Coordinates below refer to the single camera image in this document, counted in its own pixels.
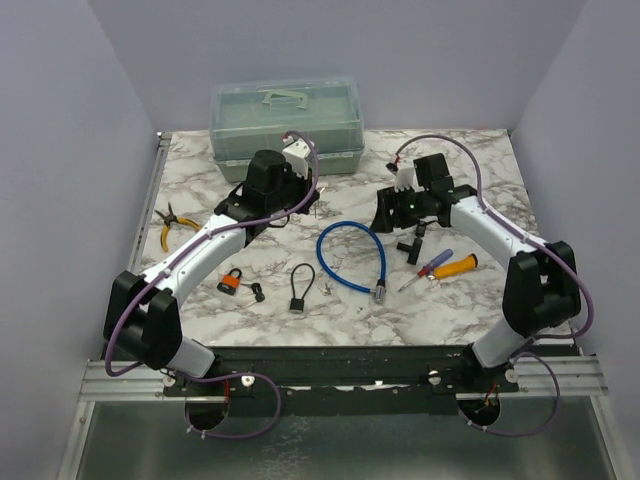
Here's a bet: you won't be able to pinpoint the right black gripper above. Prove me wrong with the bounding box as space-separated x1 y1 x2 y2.
369 185 431 234

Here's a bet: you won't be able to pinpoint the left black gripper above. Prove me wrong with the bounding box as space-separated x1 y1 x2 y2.
267 162 320 215

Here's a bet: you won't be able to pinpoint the silver blue lock keys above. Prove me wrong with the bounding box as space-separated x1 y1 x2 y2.
313 183 328 219

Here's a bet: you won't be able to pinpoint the blue cable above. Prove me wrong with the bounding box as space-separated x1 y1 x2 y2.
315 220 389 305

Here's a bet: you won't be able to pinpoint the clear green plastic storage box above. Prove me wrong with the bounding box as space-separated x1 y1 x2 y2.
209 77 365 183

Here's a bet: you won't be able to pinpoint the small black keys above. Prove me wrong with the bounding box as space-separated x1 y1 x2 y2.
243 282 266 307

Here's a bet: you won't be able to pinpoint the orange padlock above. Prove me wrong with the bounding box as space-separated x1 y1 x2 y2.
217 268 243 296

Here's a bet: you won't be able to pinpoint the thin black cable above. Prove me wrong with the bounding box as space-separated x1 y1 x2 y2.
287 262 317 316

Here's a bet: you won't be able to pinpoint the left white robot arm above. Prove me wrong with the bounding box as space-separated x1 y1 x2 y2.
103 136 319 395

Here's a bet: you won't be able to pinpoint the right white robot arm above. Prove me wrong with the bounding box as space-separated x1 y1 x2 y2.
371 154 581 392

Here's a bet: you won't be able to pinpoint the blue red screwdriver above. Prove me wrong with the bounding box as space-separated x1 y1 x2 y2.
398 249 453 292

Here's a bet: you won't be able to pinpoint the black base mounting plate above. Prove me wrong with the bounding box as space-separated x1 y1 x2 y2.
99 341 521 417

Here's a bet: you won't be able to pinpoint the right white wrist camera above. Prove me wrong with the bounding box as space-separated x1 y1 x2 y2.
385 161 415 193

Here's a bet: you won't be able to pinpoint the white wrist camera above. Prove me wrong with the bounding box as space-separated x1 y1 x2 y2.
385 161 415 193
282 136 315 180

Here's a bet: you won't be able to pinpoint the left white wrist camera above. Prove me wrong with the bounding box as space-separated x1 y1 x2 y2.
282 136 315 180

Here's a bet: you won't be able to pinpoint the orange handled tool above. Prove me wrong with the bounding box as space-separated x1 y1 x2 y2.
432 254 478 280

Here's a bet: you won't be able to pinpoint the yellow handled pliers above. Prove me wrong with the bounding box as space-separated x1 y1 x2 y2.
154 202 201 253

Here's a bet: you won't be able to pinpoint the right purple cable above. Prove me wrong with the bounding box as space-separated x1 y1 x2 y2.
394 133 596 437

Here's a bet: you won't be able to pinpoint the purple cable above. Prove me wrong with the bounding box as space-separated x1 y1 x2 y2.
103 129 321 441
394 133 596 437

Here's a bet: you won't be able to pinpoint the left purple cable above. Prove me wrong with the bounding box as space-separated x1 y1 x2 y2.
103 129 321 441

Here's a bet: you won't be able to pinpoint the aluminium rail frame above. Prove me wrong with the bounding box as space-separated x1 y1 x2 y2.
63 130 625 479

